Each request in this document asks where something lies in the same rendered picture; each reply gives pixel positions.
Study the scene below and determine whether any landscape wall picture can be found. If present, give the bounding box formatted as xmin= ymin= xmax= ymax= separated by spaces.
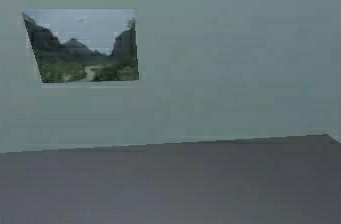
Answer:
xmin=21 ymin=8 xmax=140 ymax=84

